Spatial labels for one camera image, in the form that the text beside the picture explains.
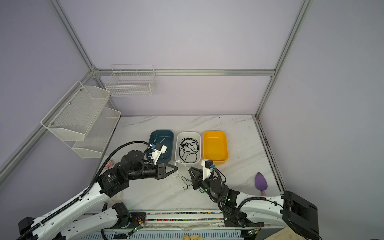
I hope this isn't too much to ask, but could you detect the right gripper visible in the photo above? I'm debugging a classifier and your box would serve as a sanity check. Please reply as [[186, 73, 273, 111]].
[[187, 166, 221, 204]]

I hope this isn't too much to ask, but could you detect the white cable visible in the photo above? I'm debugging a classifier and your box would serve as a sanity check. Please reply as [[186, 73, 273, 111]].
[[152, 136, 169, 151], [173, 160, 188, 180]]

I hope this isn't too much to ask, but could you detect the green cable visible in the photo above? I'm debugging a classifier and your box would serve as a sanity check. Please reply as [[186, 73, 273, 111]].
[[180, 176, 208, 194]]

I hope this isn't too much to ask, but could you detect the black cable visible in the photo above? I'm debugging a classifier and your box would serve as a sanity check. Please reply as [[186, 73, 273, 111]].
[[178, 137, 200, 164]]

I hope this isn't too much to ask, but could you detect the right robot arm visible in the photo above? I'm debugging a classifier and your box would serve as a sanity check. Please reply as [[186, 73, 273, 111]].
[[188, 167, 321, 240]]

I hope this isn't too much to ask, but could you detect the white plastic bin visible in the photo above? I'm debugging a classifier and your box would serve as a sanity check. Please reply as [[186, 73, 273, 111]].
[[175, 132, 202, 166]]

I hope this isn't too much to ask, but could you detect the teal plastic bin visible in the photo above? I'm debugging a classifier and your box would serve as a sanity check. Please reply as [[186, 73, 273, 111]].
[[149, 130, 174, 163]]

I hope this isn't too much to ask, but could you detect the yellow plastic bin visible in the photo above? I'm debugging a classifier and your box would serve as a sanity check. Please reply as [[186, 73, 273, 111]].
[[203, 131, 229, 165]]

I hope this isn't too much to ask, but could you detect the purple pink spatula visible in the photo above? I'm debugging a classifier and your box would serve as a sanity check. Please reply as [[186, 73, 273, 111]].
[[255, 173, 268, 197]]

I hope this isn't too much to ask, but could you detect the pink toy figure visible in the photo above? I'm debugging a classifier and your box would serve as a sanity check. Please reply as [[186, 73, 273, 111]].
[[105, 161, 114, 170]]

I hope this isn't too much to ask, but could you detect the white mesh two-tier shelf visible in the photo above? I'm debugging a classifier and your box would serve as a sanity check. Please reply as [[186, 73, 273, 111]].
[[41, 82, 121, 159]]

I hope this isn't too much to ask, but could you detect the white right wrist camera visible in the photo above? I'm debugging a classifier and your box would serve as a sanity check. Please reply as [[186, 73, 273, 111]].
[[202, 160, 215, 181]]

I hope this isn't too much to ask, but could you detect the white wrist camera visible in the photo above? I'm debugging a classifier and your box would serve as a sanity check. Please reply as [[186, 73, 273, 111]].
[[202, 160, 215, 181], [150, 144, 168, 165]]

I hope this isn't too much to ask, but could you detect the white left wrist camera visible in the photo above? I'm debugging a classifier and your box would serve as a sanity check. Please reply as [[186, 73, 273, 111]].
[[150, 144, 168, 165]]

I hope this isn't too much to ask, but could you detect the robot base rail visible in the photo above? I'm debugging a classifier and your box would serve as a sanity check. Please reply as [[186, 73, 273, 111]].
[[82, 210, 261, 240]]

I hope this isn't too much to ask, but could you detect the white wire basket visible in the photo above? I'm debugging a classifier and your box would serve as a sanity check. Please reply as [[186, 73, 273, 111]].
[[105, 65, 157, 97]]

